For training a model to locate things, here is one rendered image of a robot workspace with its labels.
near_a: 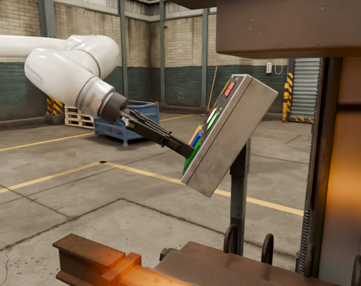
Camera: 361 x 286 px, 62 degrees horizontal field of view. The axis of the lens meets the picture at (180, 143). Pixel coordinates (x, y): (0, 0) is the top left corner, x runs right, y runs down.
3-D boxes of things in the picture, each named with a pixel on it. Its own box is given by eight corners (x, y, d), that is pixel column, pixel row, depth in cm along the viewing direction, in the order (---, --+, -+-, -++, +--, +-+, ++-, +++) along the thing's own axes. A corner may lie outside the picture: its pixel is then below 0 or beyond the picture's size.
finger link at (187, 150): (169, 134, 74) (169, 134, 73) (194, 148, 74) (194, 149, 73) (164, 144, 75) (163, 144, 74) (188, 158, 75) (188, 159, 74)
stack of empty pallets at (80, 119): (63, 123, 752) (61, 94, 736) (92, 120, 821) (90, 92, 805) (95, 129, 679) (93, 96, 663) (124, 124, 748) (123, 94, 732)
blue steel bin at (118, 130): (92, 136, 604) (90, 100, 588) (127, 131, 655) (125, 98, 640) (124, 146, 516) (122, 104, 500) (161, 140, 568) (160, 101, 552)
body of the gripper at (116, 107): (106, 115, 78) (137, 133, 79) (95, 120, 70) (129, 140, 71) (119, 90, 77) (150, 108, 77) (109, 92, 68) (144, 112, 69)
